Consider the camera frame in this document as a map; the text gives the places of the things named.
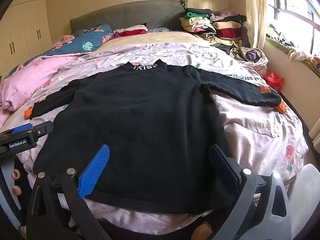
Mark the strawberry printed duvet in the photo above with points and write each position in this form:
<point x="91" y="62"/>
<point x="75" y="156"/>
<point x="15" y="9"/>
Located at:
<point x="250" y="130"/>

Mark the blue floral quilt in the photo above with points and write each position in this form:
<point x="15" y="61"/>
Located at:
<point x="85" y="42"/>

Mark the person's left hand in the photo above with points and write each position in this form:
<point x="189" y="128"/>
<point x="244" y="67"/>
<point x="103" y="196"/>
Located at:
<point x="16" y="180"/>

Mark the pink quilt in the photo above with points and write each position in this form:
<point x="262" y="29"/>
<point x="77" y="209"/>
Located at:
<point x="30" y="75"/>

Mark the beige blanket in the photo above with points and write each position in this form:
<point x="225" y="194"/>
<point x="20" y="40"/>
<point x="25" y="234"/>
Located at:
<point x="162" y="38"/>

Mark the cream wardrobe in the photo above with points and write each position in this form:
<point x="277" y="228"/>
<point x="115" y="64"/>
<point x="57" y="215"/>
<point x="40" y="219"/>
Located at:
<point x="25" y="27"/>

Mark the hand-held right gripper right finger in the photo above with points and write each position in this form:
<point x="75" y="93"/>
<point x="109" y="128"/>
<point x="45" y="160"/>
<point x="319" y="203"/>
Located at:
<point x="222" y="165"/>

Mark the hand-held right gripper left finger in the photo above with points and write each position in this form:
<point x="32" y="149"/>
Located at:
<point x="95" y="170"/>

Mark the black printed t-shirt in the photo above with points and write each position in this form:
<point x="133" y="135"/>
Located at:
<point x="140" y="130"/>

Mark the red plastic bag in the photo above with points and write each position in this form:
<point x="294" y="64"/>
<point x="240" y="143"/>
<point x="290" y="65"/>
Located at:
<point x="273" y="81"/>

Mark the window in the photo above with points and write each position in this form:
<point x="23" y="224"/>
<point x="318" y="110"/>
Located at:
<point x="292" y="10"/>

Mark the heap of colourful clothes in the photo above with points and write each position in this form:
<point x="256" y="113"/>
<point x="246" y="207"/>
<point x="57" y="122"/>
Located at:
<point x="300" y="52"/>

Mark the green window seat mat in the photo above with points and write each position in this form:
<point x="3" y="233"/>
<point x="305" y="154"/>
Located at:
<point x="277" y="45"/>

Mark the red cloth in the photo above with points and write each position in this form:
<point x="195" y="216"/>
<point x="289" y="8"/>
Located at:
<point x="132" y="33"/>

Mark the pink ruffled cloth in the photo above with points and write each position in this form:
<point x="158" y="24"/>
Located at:
<point x="62" y="40"/>

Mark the grey padded headboard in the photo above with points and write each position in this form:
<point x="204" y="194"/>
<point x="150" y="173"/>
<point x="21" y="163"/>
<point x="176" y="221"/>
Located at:
<point x="140" y="12"/>

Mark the cream curtain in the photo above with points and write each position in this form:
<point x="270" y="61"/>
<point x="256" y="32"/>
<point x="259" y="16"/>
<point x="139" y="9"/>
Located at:
<point x="255" y="12"/>

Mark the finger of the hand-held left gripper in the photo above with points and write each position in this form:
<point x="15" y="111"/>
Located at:
<point x="21" y="128"/>
<point x="43" y="128"/>

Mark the white rounded object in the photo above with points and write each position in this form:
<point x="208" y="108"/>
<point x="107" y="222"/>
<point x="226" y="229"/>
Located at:
<point x="305" y="200"/>

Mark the stack of folded clothes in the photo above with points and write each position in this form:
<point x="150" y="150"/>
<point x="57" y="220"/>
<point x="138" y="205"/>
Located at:
<point x="225" y="30"/>

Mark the floral cloth bag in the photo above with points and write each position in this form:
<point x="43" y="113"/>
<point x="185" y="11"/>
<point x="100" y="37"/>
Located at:
<point x="260" y="62"/>

